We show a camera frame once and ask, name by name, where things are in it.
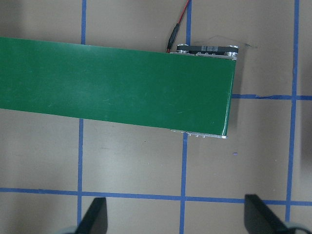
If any green conveyor belt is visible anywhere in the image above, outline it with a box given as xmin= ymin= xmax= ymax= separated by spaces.
xmin=0 ymin=38 xmax=236 ymax=138

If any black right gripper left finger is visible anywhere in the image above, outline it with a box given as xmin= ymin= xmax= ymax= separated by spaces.
xmin=76 ymin=197 xmax=108 ymax=234

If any red black conveyor cable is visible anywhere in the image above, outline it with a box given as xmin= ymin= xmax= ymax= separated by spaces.
xmin=166 ymin=0 xmax=191 ymax=53

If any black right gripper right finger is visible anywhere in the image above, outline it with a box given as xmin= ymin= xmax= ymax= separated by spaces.
xmin=244 ymin=194 xmax=289 ymax=234

